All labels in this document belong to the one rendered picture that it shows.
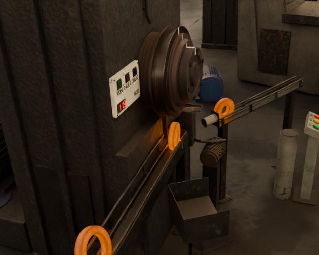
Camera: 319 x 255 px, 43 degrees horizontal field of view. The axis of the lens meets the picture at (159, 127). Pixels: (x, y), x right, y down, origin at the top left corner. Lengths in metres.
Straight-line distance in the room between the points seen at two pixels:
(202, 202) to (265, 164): 1.51
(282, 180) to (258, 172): 0.40
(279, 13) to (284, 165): 2.19
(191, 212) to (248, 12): 3.22
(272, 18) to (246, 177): 2.06
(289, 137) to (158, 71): 1.20
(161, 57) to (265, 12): 2.91
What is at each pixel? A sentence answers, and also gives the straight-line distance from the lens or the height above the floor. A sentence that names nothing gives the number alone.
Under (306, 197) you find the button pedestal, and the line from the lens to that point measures 3.09.
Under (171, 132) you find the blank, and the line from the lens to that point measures 2.20.
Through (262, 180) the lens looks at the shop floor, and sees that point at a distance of 3.24.
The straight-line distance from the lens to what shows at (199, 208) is 1.96.
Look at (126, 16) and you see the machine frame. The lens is 1.85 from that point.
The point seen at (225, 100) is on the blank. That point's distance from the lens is 2.61.
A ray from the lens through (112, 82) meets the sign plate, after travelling 1.72.
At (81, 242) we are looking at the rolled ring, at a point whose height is 0.77.
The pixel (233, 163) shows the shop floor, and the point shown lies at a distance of 3.41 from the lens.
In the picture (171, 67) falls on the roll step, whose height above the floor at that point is 1.20.
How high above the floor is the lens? 1.83
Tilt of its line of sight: 27 degrees down
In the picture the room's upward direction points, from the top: 3 degrees counter-clockwise
